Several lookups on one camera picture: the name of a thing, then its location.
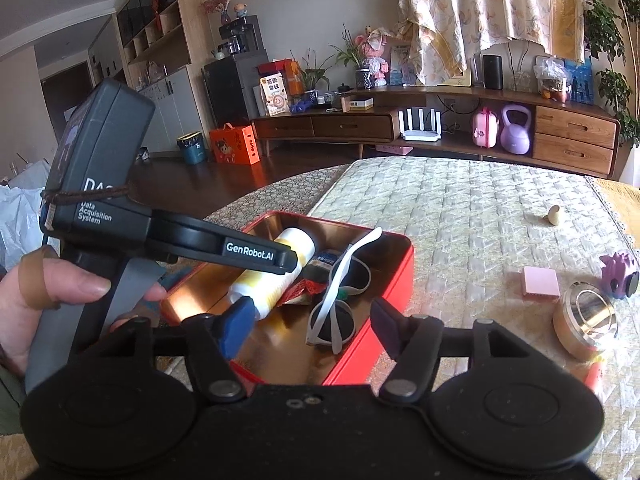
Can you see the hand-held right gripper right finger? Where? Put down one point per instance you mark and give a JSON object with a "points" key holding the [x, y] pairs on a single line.
{"points": [[387, 325]]}

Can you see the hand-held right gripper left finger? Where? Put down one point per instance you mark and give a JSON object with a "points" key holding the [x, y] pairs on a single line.
{"points": [[237, 325]]}

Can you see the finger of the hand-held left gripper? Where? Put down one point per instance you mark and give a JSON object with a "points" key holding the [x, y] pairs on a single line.
{"points": [[250, 252]]}

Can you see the red metal tin box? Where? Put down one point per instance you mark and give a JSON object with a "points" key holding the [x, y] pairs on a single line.
{"points": [[375, 355]]}

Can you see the white and yellow bottle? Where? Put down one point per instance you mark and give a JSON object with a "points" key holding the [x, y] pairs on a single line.
{"points": [[260, 295]]}

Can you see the white sunglasses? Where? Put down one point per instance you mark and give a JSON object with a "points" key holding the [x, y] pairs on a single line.
{"points": [[332, 332]]}

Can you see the red snack packet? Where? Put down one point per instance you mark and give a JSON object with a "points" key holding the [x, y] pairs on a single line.
{"points": [[305, 290]]}

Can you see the small blue label packet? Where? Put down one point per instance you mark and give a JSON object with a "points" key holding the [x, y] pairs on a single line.
{"points": [[327, 259]]}

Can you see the beige garlic-shaped toy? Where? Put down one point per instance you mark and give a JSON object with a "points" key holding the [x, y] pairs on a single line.
{"points": [[553, 216]]}

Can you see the purple spiky toy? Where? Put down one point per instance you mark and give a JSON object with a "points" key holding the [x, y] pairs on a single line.
{"points": [[617, 275]]}

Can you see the person's left hand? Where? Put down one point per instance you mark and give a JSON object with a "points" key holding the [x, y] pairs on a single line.
{"points": [[20, 310]]}

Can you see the teal bucket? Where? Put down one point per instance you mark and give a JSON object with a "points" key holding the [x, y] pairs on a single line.
{"points": [[192, 150]]}

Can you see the white plastic bag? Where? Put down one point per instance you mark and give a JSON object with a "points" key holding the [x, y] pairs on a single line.
{"points": [[20, 210]]}

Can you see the orange gift box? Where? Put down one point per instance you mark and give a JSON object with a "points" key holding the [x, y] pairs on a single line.
{"points": [[232, 145]]}

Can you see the cream quilted table mat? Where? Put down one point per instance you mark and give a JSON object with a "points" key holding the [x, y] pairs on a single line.
{"points": [[475, 220]]}

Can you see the black mini fridge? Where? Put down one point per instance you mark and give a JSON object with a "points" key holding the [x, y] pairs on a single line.
{"points": [[230, 90]]}

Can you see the small blue toy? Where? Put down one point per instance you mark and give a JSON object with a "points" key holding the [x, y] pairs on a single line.
{"points": [[300, 106]]}

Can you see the white snack bag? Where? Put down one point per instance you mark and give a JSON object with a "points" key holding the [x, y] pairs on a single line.
{"points": [[274, 97]]}

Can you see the pink flat tray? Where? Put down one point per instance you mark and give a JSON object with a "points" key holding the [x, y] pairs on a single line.
{"points": [[394, 149]]}

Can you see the small potted plant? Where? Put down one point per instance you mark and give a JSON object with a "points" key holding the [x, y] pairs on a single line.
{"points": [[312, 80]]}

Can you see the red gift box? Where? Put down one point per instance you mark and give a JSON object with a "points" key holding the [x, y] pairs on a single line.
{"points": [[280, 67]]}

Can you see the dark teapot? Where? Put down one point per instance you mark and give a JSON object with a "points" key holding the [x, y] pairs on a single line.
{"points": [[343, 89]]}

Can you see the white router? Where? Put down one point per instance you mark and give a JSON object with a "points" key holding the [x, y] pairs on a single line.
{"points": [[420, 135]]}

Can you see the black coffee machine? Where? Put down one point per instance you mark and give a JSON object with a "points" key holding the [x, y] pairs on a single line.
{"points": [[247, 35]]}

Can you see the small figurine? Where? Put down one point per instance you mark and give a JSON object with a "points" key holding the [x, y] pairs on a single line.
{"points": [[242, 10]]}

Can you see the potted orchid plant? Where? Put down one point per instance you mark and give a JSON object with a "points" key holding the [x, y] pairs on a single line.
{"points": [[363, 79]]}

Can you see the pink toy suitcase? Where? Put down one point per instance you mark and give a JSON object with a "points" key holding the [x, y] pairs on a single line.
{"points": [[485, 130]]}

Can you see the purple kettlebell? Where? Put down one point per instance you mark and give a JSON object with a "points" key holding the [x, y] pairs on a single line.
{"points": [[515, 135]]}

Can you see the pink plush doll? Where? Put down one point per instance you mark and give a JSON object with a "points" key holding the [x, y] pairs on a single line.
{"points": [[375, 60]]}

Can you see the illustrated picture board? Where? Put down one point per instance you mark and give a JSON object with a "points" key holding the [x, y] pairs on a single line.
{"points": [[401, 65]]}

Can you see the yellow table runner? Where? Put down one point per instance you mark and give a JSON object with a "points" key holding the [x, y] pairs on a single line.
{"points": [[625, 200]]}

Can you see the black cylindrical speaker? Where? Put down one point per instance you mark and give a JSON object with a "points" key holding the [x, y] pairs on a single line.
{"points": [[493, 72]]}

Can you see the wooden tv cabinet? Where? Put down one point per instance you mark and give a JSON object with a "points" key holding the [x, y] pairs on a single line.
{"points": [[575, 120]]}

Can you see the white fan-shaped ornament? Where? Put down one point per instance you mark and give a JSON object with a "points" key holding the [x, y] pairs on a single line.
{"points": [[525, 65]]}

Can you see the plastic bag of fruit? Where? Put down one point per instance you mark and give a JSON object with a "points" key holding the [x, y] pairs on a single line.
{"points": [[552, 80]]}

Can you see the blue picture card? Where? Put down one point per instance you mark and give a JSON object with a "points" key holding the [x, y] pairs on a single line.
{"points": [[580, 82]]}

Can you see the floral cover cloth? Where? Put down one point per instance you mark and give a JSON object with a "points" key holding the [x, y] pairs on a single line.
{"points": [[475, 5]]}

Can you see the tall potted tree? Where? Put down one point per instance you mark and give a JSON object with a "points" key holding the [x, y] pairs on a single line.
{"points": [[607, 35]]}

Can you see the wooden wall cabinet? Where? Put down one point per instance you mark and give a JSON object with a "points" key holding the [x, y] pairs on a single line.
{"points": [[155, 35]]}

